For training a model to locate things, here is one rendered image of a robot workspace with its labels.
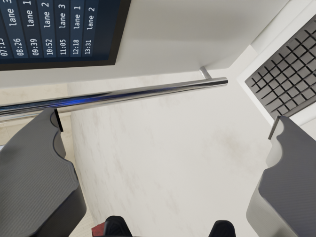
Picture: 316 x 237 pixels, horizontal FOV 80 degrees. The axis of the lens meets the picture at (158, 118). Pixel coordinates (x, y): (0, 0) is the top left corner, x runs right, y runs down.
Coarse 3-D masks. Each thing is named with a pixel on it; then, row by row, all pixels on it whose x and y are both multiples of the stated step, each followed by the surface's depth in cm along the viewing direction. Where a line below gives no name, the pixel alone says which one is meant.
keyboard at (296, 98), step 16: (304, 32) 38; (288, 48) 41; (304, 48) 38; (272, 64) 44; (288, 64) 41; (304, 64) 39; (256, 80) 48; (272, 80) 46; (288, 80) 42; (304, 80) 40; (256, 96) 50; (272, 96) 45; (288, 96) 42; (304, 96) 40; (272, 112) 46; (288, 112) 44
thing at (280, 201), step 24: (288, 120) 10; (288, 144) 9; (312, 144) 9; (288, 168) 7; (312, 168) 7; (264, 192) 6; (288, 192) 6; (312, 192) 6; (264, 216) 6; (288, 216) 6; (312, 216) 6
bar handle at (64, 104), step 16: (208, 80) 45; (224, 80) 47; (64, 96) 29; (80, 96) 30; (96, 96) 31; (112, 96) 32; (128, 96) 34; (144, 96) 36; (160, 96) 38; (0, 112) 24; (16, 112) 25; (32, 112) 26; (64, 112) 29
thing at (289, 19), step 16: (304, 0) 39; (288, 16) 42; (304, 16) 39; (272, 32) 45; (288, 32) 42; (256, 48) 49; (272, 48) 45; (256, 64) 49; (240, 80) 54; (304, 112) 42
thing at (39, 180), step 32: (32, 128) 9; (0, 160) 7; (32, 160) 7; (64, 160) 7; (0, 192) 6; (32, 192) 6; (64, 192) 6; (0, 224) 5; (32, 224) 5; (64, 224) 6
